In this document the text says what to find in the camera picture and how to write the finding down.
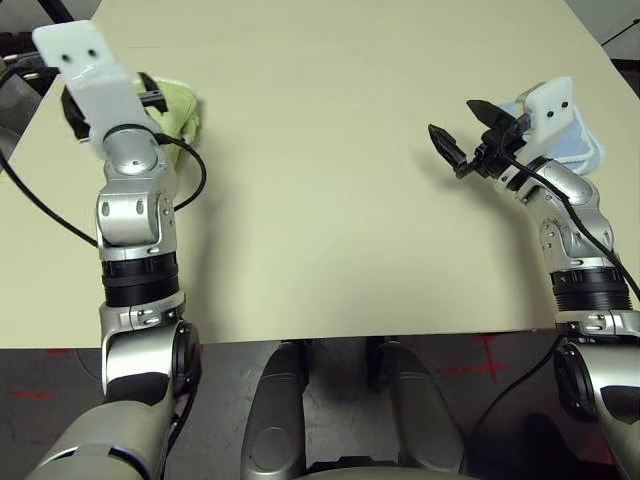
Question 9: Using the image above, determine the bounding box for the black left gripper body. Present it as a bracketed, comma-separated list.
[135, 72, 169, 114]

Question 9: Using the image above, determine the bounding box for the beige robot torso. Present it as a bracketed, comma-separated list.
[299, 462, 481, 480]

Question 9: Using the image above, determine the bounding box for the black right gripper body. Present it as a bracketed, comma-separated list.
[453, 116, 531, 181]

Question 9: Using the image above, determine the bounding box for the grey robot leg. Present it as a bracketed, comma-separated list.
[367, 337, 470, 476]
[242, 340, 310, 480]

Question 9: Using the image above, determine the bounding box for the grey right robot leg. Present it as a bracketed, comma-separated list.
[367, 337, 470, 476]

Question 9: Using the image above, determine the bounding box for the green towel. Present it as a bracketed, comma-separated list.
[131, 76, 207, 169]

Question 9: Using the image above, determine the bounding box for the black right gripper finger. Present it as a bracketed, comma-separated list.
[427, 123, 470, 170]
[465, 98, 517, 129]

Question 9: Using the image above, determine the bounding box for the folded blue towel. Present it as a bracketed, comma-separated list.
[497, 99, 609, 177]

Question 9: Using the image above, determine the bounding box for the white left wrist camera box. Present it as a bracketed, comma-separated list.
[31, 19, 152, 157]

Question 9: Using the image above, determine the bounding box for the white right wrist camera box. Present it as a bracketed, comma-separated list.
[513, 75, 584, 195]

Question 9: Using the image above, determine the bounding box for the grey left robot leg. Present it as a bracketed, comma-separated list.
[242, 340, 310, 480]

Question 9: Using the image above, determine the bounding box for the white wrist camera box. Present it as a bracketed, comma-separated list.
[513, 75, 584, 195]
[31, 19, 152, 157]

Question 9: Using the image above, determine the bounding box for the thin white floor wire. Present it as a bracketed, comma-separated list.
[73, 348, 104, 384]

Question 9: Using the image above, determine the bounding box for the black left wrist camera cable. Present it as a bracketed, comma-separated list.
[0, 52, 208, 249]

